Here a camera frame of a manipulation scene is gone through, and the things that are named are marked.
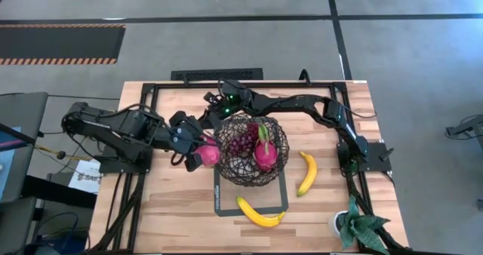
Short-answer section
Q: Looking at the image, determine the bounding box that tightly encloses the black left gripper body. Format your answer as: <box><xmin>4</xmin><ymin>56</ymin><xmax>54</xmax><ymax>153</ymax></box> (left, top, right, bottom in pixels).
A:
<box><xmin>165</xmin><ymin>121</ymin><xmax>205</xmax><ymax>157</ymax></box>

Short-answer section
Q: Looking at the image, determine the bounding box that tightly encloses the black hazard-striped floor mat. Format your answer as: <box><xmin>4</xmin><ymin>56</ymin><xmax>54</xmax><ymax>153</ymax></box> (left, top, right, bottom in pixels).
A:
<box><xmin>0</xmin><ymin>23</ymin><xmax>127</xmax><ymax>66</ymax></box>

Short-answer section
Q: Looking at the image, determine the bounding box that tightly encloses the dark woven wire basket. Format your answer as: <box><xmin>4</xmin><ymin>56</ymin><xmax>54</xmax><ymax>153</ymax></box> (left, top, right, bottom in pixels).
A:
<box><xmin>213</xmin><ymin>112</ymin><xmax>291</xmax><ymax>188</ymax></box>

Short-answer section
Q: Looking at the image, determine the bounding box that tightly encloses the red-purple grape bunch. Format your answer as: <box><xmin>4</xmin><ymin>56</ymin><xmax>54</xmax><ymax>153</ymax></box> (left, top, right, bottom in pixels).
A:
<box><xmin>227</xmin><ymin>122</ymin><xmax>260</xmax><ymax>156</ymax></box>

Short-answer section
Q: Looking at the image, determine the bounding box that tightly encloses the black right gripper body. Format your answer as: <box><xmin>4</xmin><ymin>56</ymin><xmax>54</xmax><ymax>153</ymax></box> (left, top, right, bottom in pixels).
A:
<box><xmin>203</xmin><ymin>90</ymin><xmax>232</xmax><ymax>118</ymax></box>

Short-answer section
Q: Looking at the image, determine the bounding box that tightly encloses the black cable bundle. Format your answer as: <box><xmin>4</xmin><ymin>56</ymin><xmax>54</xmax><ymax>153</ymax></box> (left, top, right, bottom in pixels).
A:
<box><xmin>89</xmin><ymin>171</ymin><xmax>146</xmax><ymax>253</ymax></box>

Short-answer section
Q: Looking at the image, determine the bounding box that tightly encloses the yellow banana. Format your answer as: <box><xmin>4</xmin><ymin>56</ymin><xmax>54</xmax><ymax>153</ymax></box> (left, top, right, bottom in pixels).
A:
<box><xmin>296</xmin><ymin>150</ymin><xmax>319</xmax><ymax>198</ymax></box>
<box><xmin>235</xmin><ymin>195</ymin><xmax>287</xmax><ymax>229</ymax></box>

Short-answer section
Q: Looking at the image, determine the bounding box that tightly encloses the pink dragon fruit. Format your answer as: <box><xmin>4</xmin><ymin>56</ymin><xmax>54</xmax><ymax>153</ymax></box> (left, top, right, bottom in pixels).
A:
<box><xmin>252</xmin><ymin>122</ymin><xmax>281</xmax><ymax>173</ymax></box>
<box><xmin>193</xmin><ymin>134</ymin><xmax>222</xmax><ymax>168</ymax></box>

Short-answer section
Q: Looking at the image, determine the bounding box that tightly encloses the green leafy plant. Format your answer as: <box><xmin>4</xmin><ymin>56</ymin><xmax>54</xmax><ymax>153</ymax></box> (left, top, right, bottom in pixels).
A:
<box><xmin>337</xmin><ymin>195</ymin><xmax>391</xmax><ymax>255</ymax></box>

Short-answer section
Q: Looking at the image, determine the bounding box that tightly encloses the white printed paper sheet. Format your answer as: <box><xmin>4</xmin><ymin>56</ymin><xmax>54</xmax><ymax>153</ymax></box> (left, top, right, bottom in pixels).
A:
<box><xmin>67</xmin><ymin>158</ymin><xmax>103</xmax><ymax>195</ymax></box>

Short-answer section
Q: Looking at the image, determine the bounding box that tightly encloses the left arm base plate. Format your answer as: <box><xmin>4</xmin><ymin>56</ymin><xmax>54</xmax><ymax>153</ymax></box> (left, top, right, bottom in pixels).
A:
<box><xmin>98</xmin><ymin>145</ymin><xmax>154</xmax><ymax>174</ymax></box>

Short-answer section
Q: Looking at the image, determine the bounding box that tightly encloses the black floor stand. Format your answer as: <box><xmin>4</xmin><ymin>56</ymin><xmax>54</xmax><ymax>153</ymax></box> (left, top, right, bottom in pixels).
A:
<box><xmin>444</xmin><ymin>113</ymin><xmax>483</xmax><ymax>151</ymax></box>

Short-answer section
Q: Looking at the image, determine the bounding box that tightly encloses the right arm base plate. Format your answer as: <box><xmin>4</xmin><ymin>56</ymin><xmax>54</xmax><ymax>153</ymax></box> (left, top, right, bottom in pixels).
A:
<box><xmin>336</xmin><ymin>141</ymin><xmax>393</xmax><ymax>174</ymax></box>

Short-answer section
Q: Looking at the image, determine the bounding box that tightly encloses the black-bordered table mat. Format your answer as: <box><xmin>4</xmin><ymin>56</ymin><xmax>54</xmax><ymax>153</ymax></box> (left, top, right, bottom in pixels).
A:
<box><xmin>213</xmin><ymin>163</ymin><xmax>290</xmax><ymax>217</ymax></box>

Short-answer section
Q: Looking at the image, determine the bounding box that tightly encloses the gray side table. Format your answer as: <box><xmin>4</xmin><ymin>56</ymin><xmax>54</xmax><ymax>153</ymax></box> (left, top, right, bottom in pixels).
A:
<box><xmin>0</xmin><ymin>91</ymin><xmax>50</xmax><ymax>204</ymax></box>

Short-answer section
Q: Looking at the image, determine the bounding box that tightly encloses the white plant pot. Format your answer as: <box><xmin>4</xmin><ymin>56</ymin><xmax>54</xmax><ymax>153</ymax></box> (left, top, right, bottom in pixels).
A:
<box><xmin>331</xmin><ymin>210</ymin><xmax>350</xmax><ymax>237</ymax></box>

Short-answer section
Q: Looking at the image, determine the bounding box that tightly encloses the yellow cable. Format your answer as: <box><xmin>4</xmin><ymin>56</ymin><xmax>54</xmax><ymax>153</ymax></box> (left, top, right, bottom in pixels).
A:
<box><xmin>35</xmin><ymin>144</ymin><xmax>94</xmax><ymax>162</ymax></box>

